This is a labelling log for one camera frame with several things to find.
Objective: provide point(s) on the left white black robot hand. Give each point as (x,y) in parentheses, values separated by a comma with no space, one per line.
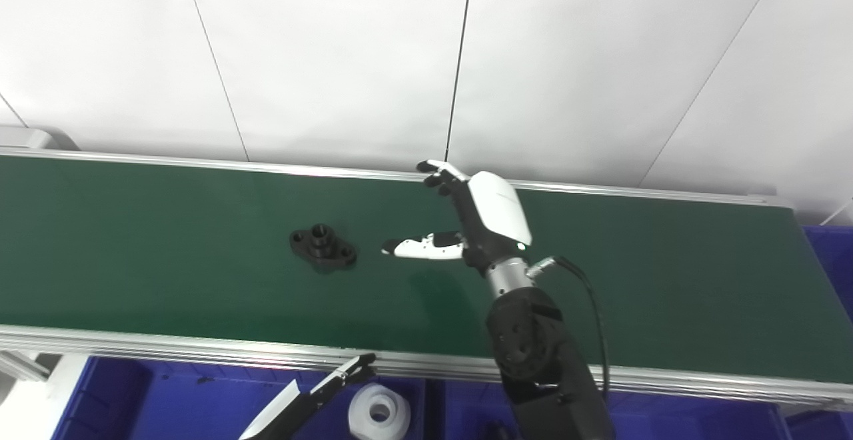
(300,406)

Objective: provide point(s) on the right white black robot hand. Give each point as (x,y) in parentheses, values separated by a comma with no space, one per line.
(496,210)

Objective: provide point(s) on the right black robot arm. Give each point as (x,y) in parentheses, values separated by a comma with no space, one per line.
(540,360)

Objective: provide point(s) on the white plastic hub part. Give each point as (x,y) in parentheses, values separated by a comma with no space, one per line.
(380,413)

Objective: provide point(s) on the blue plastic bin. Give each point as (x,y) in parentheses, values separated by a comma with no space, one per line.
(833,280)
(700,423)
(166,406)

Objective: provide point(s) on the green conveyor belt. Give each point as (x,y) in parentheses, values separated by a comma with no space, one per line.
(166,266)

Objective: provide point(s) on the wide aluminium conveyor side rail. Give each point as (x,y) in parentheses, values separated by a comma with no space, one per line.
(200,350)

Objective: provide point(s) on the thin aluminium conveyor side rail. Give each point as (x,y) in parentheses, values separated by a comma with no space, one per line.
(266,168)

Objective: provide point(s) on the aluminium conveyor support bracket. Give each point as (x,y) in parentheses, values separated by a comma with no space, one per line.
(20,365)

